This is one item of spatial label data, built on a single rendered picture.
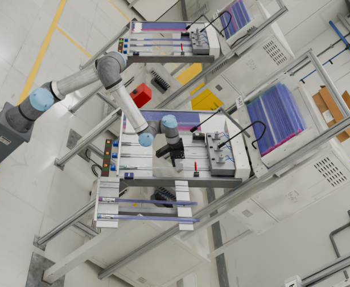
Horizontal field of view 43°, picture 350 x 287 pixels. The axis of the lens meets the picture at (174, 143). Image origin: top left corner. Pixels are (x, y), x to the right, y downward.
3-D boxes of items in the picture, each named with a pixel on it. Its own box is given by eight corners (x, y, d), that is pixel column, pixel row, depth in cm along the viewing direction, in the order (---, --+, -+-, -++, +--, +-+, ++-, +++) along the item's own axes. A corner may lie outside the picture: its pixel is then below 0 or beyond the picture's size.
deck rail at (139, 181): (116, 186, 251) (115, 178, 247) (116, 184, 253) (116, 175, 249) (241, 188, 256) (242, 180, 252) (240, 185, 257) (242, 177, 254)
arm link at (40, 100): (15, 106, 226) (32, 90, 221) (27, 97, 238) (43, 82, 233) (32, 123, 229) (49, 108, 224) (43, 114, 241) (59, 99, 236)
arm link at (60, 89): (27, 94, 236) (113, 52, 218) (38, 85, 249) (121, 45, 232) (38, 113, 240) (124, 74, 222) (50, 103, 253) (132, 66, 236)
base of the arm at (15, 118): (2, 122, 227) (14, 111, 223) (8, 104, 239) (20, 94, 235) (27, 138, 235) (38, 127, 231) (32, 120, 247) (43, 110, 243)
